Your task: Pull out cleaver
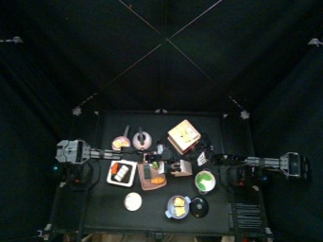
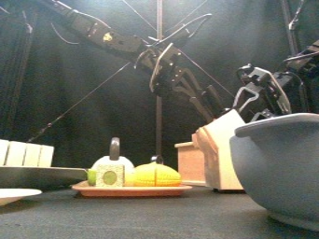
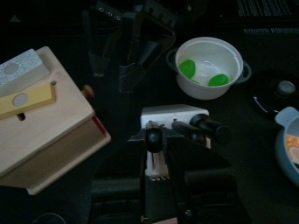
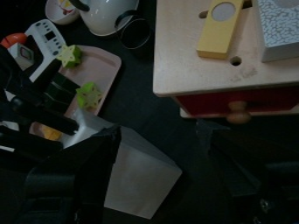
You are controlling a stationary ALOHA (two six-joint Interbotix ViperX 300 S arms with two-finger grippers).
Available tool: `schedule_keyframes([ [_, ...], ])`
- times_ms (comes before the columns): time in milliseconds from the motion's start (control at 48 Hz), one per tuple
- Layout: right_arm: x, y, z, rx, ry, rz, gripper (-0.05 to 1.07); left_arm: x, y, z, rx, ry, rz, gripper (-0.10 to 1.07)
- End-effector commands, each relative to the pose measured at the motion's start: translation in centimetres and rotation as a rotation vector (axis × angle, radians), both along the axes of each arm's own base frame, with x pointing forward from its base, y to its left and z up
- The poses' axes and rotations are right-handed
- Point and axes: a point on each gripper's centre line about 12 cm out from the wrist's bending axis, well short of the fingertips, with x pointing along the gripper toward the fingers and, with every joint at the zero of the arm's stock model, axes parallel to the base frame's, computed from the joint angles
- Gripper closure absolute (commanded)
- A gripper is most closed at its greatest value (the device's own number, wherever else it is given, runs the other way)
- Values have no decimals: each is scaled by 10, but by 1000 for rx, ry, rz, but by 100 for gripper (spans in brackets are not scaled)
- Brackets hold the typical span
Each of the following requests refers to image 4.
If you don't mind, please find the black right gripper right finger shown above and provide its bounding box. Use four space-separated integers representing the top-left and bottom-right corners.
194 118 299 224

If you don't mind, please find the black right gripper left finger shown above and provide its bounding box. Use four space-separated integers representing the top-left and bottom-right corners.
13 124 122 224

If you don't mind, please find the yellow toy food piece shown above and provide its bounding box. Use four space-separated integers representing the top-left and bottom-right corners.
35 124 63 142

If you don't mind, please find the red drawer with wooden knob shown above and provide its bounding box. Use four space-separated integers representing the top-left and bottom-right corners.
172 87 299 125

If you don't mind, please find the green star fruit slice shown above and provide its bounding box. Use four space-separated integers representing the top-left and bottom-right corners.
73 81 103 111
54 44 82 69

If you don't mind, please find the pink tray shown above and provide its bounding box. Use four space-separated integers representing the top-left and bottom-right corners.
27 44 122 142

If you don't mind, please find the grey speckled block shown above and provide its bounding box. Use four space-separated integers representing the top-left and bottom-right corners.
254 0 299 63

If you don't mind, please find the yellow wooden block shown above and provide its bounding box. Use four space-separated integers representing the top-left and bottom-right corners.
194 0 246 60

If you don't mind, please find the white toy appliance with buttons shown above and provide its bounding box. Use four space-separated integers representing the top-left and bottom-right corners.
5 18 67 83

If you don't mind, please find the orange toy tomato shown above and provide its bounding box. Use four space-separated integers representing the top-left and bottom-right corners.
0 32 29 49

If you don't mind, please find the small white printed cup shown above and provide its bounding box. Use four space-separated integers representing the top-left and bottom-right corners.
43 0 81 26

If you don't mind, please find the white toy kettle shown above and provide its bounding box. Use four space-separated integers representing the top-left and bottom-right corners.
67 0 140 38

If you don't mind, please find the black ring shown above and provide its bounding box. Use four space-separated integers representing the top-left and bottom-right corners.
113 10 153 50

